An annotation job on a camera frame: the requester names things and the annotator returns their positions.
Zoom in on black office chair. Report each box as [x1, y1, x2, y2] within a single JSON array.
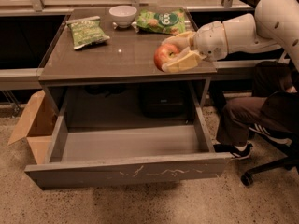
[[240, 124, 299, 187]]

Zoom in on green snack bag right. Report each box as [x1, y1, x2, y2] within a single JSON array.
[[136, 9, 186, 35]]

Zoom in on cardboard box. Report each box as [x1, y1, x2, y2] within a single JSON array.
[[8, 91, 57, 164]]

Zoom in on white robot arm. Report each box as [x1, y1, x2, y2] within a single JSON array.
[[162, 0, 299, 73]]

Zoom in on grey cabinet with glass top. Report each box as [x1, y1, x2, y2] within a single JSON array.
[[37, 6, 218, 117]]

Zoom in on open grey drawer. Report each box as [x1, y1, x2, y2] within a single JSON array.
[[25, 87, 229, 189]]

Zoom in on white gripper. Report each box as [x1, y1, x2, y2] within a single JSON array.
[[162, 21, 228, 73]]

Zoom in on black white sneaker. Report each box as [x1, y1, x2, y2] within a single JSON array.
[[213, 143, 253, 160]]

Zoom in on red apple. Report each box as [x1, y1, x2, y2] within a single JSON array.
[[154, 43, 180, 70]]

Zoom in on green chip bag left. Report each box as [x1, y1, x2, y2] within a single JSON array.
[[66, 16, 110, 50]]

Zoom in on seated person in dark clothes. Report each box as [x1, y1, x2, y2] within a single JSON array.
[[216, 62, 299, 150]]

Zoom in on white ceramic bowl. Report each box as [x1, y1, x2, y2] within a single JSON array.
[[109, 6, 137, 28]]

